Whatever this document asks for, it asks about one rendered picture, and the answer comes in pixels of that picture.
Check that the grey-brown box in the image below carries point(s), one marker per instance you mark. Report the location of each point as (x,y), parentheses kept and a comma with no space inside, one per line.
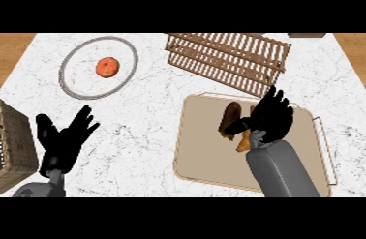
(307,35)

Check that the beige tray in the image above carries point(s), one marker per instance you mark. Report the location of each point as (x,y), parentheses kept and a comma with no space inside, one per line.
(257,146)

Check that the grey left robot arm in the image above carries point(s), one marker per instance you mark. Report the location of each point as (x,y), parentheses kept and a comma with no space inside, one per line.
(41,186)

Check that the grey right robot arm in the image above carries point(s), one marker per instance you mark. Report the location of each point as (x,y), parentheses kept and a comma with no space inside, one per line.
(279,170)

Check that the orange fruit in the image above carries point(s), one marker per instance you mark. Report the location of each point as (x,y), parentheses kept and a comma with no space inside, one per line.
(108,67)

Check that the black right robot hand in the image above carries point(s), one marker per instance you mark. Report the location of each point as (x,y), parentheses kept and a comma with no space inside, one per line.
(269,118)

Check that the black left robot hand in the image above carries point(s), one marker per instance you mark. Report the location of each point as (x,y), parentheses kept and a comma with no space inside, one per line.
(64,143)

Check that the brown croissant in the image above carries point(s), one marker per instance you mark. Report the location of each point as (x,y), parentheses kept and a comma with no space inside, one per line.
(235,125)

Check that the brown wooden tiered shelf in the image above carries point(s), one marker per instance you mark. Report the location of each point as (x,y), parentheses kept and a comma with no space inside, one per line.
(229,63)

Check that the white plate with grey rim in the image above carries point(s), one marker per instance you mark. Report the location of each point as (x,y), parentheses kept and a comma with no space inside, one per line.
(98,67)

